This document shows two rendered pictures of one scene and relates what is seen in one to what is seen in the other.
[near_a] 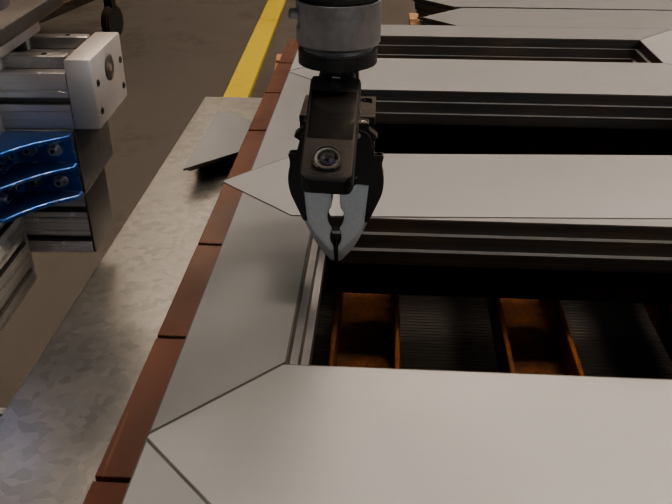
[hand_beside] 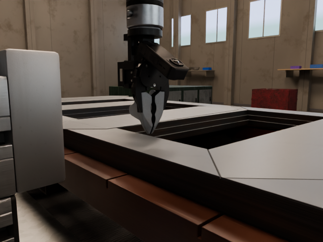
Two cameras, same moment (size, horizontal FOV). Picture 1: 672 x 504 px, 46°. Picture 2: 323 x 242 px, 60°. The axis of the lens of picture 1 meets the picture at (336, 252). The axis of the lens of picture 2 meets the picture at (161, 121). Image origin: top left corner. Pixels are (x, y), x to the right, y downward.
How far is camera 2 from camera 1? 56 cm
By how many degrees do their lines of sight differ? 48
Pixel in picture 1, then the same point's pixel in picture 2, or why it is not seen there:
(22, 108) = not seen: outside the picture
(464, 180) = not seen: hidden behind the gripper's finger
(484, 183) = not seen: hidden behind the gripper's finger
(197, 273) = (80, 161)
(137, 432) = (177, 204)
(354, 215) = (159, 106)
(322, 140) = (167, 58)
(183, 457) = (252, 175)
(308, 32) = (144, 16)
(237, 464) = (272, 168)
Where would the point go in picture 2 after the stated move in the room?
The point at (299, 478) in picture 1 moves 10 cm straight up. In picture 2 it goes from (295, 163) to (301, 86)
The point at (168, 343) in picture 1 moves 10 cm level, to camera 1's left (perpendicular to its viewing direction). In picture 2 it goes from (118, 179) to (54, 199)
